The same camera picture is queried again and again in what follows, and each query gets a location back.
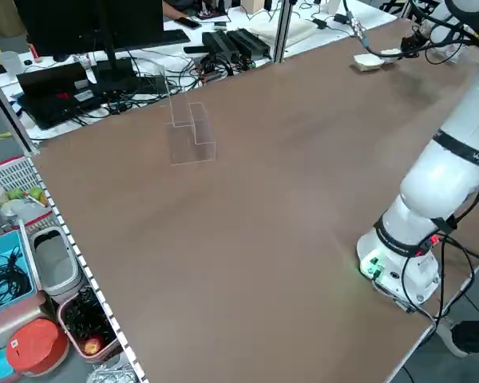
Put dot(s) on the small black device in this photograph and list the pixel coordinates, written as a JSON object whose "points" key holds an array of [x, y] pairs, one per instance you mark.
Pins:
{"points": [[195, 49]]}

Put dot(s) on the white lattice basket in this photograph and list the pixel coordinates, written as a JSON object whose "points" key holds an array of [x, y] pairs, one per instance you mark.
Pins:
{"points": [[8, 171]]}

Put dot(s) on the person's forearm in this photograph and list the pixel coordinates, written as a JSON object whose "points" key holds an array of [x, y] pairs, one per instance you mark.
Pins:
{"points": [[177, 9]]}

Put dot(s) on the red apple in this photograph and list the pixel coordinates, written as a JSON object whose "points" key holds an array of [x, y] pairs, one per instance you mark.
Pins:
{"points": [[92, 347]]}

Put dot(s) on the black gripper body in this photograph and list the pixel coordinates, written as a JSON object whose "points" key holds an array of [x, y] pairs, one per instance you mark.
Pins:
{"points": [[412, 42]]}

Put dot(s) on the crumpled silver foil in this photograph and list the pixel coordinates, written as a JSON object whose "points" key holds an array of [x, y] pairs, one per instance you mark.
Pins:
{"points": [[112, 373]]}

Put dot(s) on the person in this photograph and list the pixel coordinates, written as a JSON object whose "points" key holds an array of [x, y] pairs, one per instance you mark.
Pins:
{"points": [[475, 335]]}

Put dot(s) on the black laptop computer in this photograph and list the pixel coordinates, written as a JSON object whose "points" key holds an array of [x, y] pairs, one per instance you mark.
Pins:
{"points": [[52, 99]]}

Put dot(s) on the clear stepped plastic holder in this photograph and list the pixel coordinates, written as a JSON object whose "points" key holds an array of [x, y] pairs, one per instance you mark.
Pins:
{"points": [[191, 147]]}

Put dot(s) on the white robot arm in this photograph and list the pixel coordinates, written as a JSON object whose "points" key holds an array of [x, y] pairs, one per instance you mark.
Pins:
{"points": [[435, 179]]}

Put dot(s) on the black finned power supply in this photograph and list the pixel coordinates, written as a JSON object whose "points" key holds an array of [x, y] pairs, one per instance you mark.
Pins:
{"points": [[249, 40], [219, 42]]}

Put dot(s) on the pink plastic bin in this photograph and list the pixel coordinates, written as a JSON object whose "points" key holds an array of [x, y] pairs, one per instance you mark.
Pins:
{"points": [[104, 358]]}

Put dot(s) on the red round container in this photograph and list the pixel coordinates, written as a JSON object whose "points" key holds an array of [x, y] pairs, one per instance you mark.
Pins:
{"points": [[36, 347]]}

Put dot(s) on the black power adapter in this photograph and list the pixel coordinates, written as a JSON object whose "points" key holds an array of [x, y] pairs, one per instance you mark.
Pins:
{"points": [[341, 18], [320, 24]]}

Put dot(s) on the light wooden box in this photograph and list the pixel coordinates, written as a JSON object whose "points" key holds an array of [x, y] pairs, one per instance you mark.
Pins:
{"points": [[252, 6]]}

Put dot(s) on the black smartphone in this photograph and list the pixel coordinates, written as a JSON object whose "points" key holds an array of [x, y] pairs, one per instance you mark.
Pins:
{"points": [[188, 23]]}

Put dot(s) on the white plastic bin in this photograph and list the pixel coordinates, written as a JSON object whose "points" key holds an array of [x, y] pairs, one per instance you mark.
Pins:
{"points": [[56, 287]]}

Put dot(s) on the translucent plastic cup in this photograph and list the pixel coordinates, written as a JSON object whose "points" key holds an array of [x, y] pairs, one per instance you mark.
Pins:
{"points": [[10, 63]]}

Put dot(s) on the blue plastic crate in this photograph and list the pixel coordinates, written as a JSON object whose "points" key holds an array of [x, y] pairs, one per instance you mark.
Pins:
{"points": [[27, 263]]}

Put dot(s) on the black computer monitor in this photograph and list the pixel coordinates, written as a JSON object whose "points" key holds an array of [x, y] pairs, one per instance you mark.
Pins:
{"points": [[84, 24]]}

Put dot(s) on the grey plastic box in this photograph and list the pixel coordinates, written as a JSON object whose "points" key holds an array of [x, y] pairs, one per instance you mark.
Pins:
{"points": [[8, 323]]}

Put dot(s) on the green apple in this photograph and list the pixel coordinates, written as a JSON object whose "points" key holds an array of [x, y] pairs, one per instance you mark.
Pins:
{"points": [[15, 194], [36, 193]]}

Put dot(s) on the aluminium frame post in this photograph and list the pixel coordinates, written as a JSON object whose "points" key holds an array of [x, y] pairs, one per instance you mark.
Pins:
{"points": [[10, 115], [283, 32]]}

